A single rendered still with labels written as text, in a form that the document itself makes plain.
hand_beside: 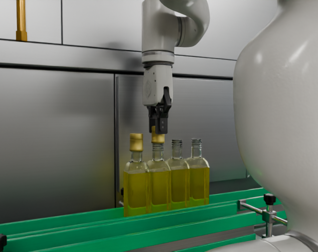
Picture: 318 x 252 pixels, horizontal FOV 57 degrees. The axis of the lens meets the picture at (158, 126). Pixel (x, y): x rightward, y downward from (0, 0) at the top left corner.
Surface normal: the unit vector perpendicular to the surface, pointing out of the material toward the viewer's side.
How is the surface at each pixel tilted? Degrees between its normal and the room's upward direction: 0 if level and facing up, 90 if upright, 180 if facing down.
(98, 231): 90
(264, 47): 64
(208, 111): 90
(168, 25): 89
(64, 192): 90
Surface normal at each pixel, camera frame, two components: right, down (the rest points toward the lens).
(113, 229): 0.41, 0.04
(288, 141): -0.25, 0.14
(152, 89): -0.88, 0.01
